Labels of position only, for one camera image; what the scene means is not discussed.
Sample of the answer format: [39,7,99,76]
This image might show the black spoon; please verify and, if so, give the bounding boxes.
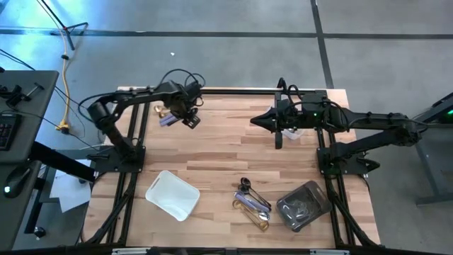
[237,183,266,207]
[241,176,273,209]

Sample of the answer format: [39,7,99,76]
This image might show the black computer mouse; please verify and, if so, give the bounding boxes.
[2,165,32,199]

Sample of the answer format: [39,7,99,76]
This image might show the white plastic bin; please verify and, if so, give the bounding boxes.
[144,169,201,222]

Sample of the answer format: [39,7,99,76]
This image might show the black aluminium table frame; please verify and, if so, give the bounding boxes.
[80,86,382,249]

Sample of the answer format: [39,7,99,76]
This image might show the dark grey translucent bin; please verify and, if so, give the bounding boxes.
[275,180,333,233]

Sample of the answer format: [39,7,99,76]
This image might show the silver bracket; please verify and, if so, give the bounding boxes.
[111,247,153,255]
[309,249,350,255]

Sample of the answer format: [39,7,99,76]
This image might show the yellow power cable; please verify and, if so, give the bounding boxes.
[55,26,71,132]

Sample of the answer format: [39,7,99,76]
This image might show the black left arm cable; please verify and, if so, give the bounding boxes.
[77,68,207,123]

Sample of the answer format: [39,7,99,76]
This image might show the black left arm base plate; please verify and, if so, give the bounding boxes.
[90,144,147,174]

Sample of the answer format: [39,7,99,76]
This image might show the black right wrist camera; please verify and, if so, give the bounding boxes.
[274,127,285,150]

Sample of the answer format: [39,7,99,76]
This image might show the black floor cable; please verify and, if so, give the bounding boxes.
[0,48,107,152]

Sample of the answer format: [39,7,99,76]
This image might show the black side table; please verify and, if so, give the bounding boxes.
[412,91,453,207]

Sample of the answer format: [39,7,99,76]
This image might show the grey desk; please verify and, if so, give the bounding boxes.
[0,69,60,251]

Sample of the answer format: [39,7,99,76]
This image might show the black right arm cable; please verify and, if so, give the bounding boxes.
[275,76,340,118]

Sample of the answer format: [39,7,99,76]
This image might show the black keyboard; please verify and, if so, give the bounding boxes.
[0,113,21,152]

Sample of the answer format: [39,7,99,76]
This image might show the black desk support beam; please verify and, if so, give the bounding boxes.
[30,141,97,183]

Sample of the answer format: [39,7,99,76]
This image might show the white paper sheet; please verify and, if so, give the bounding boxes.
[49,158,93,213]

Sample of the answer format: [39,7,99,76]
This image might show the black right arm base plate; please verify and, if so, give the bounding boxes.
[316,147,382,177]

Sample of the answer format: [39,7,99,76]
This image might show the black desk clamp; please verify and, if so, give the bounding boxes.
[0,81,46,108]

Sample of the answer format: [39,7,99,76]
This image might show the clear plastic bin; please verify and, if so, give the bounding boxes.
[267,104,307,141]

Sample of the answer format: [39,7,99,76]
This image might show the black tripod stand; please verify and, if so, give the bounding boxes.
[35,0,89,51]

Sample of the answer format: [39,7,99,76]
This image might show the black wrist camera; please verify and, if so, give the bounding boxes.
[274,127,285,150]
[182,115,202,130]

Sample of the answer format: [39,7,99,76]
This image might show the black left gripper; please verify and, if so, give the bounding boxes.
[164,81,201,122]

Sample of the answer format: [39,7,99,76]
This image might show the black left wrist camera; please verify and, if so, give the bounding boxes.
[182,115,202,130]

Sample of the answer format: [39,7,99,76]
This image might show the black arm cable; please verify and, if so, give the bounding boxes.
[275,76,340,118]
[77,68,207,123]

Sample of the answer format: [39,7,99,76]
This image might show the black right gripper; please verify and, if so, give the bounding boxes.
[250,93,331,133]

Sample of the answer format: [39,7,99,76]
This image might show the black desk leg with caster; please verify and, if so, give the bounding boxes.
[23,176,49,239]

